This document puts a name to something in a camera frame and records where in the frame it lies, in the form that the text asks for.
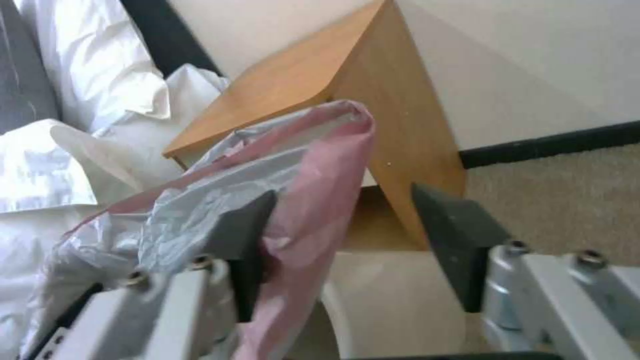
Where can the pink plastic garbage bag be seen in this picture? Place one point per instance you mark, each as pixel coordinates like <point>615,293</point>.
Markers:
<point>310,180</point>

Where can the white trash can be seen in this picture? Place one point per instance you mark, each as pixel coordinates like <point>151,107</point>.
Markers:
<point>400,300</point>

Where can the grey pillow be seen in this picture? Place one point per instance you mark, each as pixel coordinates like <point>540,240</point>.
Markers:
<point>22,67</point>

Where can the black skirting board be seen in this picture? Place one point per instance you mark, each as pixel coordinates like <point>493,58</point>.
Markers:
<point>550,144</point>

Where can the white pillow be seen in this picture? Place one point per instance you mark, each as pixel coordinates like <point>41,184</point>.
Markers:
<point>105,56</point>

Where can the wooden bedside table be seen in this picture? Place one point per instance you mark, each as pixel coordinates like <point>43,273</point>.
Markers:
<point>370,112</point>

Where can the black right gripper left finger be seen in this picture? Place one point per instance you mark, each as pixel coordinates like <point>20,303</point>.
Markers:
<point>240,240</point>

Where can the white duvet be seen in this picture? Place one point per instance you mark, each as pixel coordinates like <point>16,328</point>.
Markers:
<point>45,168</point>

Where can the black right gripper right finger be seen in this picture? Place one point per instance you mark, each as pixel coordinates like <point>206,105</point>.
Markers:
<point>450,232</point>

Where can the dark bed headboard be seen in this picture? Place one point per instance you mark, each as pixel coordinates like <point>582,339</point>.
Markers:
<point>172,37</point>

